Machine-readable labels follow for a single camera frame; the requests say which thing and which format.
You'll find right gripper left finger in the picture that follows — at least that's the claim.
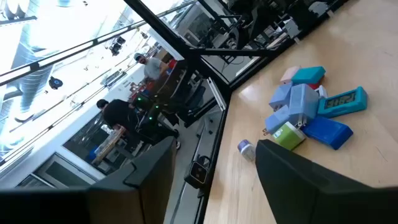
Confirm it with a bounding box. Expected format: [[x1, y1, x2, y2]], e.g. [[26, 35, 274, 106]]
[[0, 136, 177, 224]]

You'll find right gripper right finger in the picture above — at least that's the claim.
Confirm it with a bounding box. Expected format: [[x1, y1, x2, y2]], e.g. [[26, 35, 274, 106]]
[[255, 139, 398, 224]]

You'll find green white USB charger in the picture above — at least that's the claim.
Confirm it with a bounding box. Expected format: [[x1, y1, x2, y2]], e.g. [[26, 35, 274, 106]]
[[272, 121, 306, 151]]

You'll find blue digital clock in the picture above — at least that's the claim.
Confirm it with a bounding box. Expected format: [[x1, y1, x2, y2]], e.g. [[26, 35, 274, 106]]
[[301, 116, 354, 151]]

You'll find light blue wall charger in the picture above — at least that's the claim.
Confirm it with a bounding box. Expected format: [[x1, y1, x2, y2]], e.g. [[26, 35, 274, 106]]
[[288, 83, 320, 128], [262, 105, 292, 137], [269, 82, 293, 111]]

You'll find teal digital clock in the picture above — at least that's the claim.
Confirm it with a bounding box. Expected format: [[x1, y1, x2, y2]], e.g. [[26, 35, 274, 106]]
[[291, 66, 326, 85], [317, 86, 368, 119]]

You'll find red digital clock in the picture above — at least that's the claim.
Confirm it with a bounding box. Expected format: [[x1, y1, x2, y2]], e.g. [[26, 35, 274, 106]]
[[307, 77, 325, 90]]

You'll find pink wall charger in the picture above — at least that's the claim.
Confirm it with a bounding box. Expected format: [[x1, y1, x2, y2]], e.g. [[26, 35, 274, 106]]
[[279, 65, 301, 85]]

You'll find purple white USB charger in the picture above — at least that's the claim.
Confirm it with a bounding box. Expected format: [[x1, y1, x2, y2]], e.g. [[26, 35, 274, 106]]
[[238, 139, 256, 162]]

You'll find person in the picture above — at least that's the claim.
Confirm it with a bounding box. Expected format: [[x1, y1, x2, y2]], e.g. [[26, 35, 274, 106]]
[[96, 98, 181, 150], [133, 52, 170, 83]]

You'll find small black table camera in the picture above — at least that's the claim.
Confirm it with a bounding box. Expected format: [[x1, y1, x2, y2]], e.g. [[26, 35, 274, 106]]
[[183, 155, 212, 189]]

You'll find black aluminium table frame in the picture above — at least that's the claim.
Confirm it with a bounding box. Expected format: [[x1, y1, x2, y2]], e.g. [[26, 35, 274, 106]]
[[123, 0, 352, 224]]

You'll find black overhead camera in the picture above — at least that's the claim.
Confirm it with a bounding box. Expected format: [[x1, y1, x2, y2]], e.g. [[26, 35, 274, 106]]
[[108, 35, 127, 57]]

